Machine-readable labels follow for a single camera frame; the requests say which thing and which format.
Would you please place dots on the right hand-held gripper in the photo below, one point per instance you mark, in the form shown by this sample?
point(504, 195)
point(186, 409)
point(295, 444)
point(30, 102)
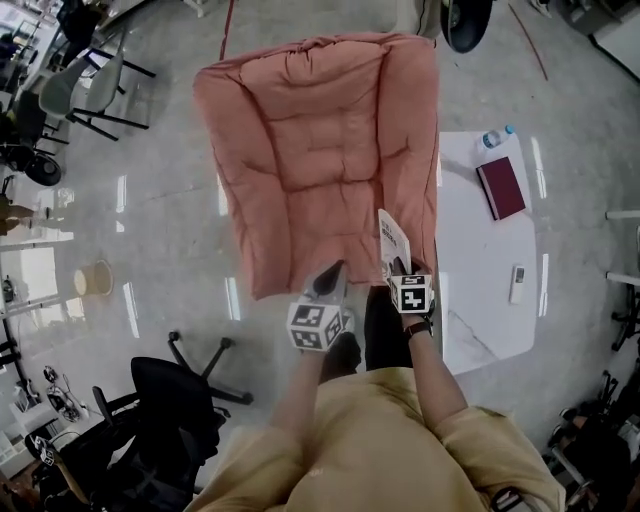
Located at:
point(412, 295)

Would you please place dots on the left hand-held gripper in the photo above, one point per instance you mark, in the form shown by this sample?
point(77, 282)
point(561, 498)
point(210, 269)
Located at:
point(315, 325)

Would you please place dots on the white magazine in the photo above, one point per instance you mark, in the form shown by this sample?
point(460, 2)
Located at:
point(392, 235)

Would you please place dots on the pink cushioned armchair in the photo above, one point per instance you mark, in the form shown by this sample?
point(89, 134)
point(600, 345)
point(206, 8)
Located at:
point(320, 150)

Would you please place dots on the person's right forearm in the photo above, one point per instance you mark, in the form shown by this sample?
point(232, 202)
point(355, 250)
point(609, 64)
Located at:
point(432, 380)

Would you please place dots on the person's left forearm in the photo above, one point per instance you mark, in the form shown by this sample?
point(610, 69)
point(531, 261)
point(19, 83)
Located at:
point(300, 390)

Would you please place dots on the maroon hardcover book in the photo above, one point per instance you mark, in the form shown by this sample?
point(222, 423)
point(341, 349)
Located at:
point(502, 190)

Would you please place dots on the dark wrist watch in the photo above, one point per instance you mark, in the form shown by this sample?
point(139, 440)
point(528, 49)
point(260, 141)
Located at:
point(417, 328)

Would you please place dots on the person's black trousers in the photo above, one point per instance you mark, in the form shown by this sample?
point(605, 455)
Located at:
point(385, 340)

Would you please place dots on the white marble table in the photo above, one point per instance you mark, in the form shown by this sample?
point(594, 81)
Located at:
point(490, 320)

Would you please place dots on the white remote control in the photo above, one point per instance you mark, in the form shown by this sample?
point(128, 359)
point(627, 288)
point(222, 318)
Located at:
point(518, 284)

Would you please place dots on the clear plastic water bottle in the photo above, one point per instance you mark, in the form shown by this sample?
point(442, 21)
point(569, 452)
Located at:
point(492, 139)

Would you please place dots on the person's yellow shirt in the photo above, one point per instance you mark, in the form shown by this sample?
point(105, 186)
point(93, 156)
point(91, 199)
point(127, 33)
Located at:
point(375, 450)

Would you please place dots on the black office chair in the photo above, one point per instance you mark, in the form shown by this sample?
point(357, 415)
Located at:
point(165, 400)

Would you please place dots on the round wooden stool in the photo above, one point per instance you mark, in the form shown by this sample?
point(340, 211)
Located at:
point(94, 279)

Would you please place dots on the black oval backpack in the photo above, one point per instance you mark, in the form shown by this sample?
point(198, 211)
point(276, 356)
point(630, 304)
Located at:
point(467, 22)

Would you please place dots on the grey shell chair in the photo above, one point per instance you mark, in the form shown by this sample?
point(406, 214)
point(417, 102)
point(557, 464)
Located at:
point(60, 90)
point(105, 85)

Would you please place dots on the spare hand-held gripper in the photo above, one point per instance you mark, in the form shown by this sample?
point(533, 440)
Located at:
point(44, 450)

